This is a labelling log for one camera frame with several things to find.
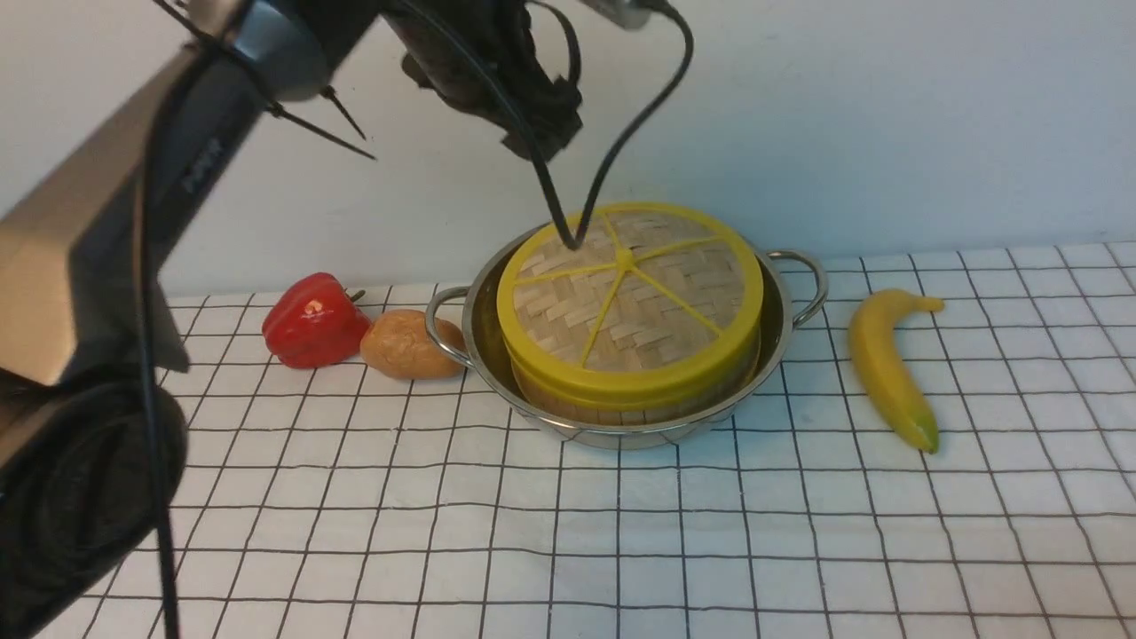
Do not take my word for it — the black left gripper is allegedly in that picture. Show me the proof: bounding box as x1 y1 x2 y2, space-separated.
384 1 583 161

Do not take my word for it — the yellow-rimmed woven bamboo lid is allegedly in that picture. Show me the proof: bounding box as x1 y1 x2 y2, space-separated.
496 202 765 387

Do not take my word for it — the yellow-rimmed bamboo steamer basket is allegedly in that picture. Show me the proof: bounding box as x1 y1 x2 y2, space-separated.
511 338 761 428

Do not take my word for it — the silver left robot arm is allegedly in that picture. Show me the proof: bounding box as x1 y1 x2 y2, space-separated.
3 1 580 638

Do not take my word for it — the brown potato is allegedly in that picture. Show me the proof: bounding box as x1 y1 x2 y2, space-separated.
359 309 463 381

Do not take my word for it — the red bell pepper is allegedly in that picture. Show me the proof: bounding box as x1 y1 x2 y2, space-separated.
261 272 371 370

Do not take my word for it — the yellow banana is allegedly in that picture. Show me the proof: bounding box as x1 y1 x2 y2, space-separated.
847 288 945 454

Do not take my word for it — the white grid-pattern tablecloth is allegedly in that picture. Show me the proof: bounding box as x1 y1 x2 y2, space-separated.
35 241 1136 639

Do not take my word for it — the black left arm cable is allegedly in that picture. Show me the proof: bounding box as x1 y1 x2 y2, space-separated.
399 0 695 250

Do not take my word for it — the stainless steel two-handled pot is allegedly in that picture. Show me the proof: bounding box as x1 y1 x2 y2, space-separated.
425 229 829 453

